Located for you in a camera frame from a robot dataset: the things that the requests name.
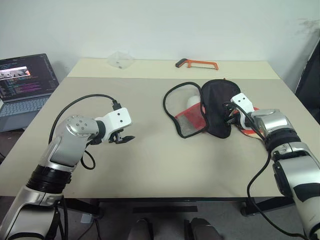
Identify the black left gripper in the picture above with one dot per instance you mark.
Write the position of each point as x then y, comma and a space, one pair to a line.
113, 137

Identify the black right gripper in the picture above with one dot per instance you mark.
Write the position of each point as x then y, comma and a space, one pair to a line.
232, 113

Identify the black mesh paddle case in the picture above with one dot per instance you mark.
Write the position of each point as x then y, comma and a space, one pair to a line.
215, 105

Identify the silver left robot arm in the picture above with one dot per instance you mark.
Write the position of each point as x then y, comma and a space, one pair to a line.
65, 147

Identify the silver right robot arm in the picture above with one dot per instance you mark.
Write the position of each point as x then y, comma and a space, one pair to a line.
275, 125

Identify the clear plastic container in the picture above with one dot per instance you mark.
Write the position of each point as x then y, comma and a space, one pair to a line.
120, 61

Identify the black panel object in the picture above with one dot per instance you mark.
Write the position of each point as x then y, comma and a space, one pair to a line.
310, 82

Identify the small white floor scrap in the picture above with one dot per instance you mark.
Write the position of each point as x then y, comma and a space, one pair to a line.
86, 218

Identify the dark rounded shape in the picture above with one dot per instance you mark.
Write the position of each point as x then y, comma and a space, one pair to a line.
202, 230
141, 230

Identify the grey open laptop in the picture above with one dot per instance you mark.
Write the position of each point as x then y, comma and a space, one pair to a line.
25, 80

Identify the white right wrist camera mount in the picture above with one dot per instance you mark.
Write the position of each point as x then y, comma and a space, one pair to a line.
243, 101

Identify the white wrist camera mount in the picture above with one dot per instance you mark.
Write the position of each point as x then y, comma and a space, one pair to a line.
117, 118
243, 101

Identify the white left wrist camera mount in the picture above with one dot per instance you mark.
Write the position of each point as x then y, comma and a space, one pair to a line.
117, 118

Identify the black table frame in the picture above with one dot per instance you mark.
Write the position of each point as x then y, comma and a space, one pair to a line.
175, 200

